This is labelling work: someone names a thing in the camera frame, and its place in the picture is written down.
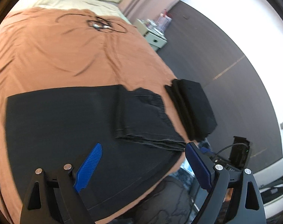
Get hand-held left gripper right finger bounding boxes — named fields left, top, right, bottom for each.
left=185, top=142, right=266, bottom=224

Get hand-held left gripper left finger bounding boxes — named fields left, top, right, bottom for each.
left=19, top=143, right=103, bottom=224

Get dark grey pants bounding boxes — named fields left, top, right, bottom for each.
left=6, top=84, right=186, bottom=213

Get folded black pants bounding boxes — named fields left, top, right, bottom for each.
left=164, top=79, right=218, bottom=143

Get light blue cloth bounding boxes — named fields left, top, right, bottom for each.
left=179, top=161, right=194, bottom=176

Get white sofa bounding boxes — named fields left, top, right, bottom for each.
left=252, top=152, right=283, bottom=217

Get person's dark patterned trousers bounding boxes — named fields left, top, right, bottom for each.
left=134, top=175, right=203, bottom=224

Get brown bed blanket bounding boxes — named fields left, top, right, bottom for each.
left=0, top=7, right=186, bottom=224

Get cream nightstand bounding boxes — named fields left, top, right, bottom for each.
left=134, top=19, right=167, bottom=52

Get clear pink container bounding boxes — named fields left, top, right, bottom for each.
left=157, top=10, right=172, bottom=29

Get pink curtain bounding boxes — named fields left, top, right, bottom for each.
left=119, top=0, right=182, bottom=26

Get thick black cable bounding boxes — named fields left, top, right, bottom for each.
left=212, top=143, right=247, bottom=159

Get black cable with metal plugs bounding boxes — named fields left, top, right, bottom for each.
left=55, top=13, right=128, bottom=34

